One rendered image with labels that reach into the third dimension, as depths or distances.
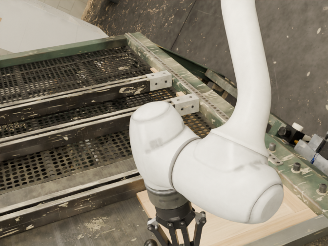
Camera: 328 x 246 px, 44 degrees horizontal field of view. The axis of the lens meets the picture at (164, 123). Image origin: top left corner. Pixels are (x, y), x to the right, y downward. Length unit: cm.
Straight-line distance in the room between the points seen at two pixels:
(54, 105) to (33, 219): 77
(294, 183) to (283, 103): 137
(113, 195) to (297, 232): 60
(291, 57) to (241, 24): 217
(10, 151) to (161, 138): 113
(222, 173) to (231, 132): 7
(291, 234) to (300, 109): 149
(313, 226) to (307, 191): 15
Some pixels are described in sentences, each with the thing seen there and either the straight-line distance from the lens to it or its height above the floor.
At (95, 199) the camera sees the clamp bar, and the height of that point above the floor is 144.
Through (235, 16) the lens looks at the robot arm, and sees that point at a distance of 74.
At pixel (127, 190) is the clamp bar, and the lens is 143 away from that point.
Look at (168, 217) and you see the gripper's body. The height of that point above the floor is 158.
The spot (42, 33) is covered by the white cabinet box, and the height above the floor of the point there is 82.
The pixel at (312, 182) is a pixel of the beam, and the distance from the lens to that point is 150.
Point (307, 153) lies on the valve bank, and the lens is 167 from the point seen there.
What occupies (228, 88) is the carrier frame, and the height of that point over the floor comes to 18.
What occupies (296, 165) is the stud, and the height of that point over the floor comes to 88.
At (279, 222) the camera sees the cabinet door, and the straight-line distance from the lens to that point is 137.
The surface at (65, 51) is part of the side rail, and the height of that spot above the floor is 125.
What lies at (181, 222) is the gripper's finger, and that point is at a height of 153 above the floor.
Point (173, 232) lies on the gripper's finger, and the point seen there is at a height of 153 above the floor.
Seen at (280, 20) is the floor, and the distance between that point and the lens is 310.
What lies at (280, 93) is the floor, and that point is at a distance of 284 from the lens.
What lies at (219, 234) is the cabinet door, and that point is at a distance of 131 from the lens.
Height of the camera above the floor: 209
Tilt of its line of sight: 34 degrees down
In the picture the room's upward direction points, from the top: 72 degrees counter-clockwise
